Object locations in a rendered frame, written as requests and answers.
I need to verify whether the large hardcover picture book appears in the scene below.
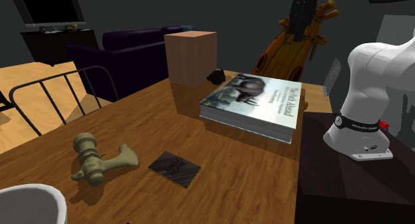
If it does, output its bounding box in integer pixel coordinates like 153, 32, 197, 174
198, 72, 303, 144

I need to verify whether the small black object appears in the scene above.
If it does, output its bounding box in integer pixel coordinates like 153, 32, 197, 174
206, 68, 226, 86

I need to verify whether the tan wooden box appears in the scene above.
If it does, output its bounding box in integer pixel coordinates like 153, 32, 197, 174
164, 31, 218, 88

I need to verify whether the dark robot stand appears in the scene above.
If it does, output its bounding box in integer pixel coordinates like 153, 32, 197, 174
294, 111, 415, 224

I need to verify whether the dark purple sofa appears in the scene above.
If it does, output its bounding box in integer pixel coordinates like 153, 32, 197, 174
65, 25, 198, 103

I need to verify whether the brown wooden table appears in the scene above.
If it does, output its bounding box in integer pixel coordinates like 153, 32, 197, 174
0, 69, 333, 224

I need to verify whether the dark flat square booklet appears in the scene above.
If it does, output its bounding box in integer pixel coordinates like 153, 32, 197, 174
148, 150, 202, 189

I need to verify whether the black television cabinet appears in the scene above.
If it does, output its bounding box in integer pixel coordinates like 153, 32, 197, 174
20, 25, 100, 67

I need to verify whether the black television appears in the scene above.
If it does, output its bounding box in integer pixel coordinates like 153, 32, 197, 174
8, 0, 86, 28

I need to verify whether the olive green toy figure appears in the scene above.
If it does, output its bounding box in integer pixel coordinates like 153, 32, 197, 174
70, 132, 140, 187

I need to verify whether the black metal rail chair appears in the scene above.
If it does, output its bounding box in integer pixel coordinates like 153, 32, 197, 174
8, 65, 120, 137

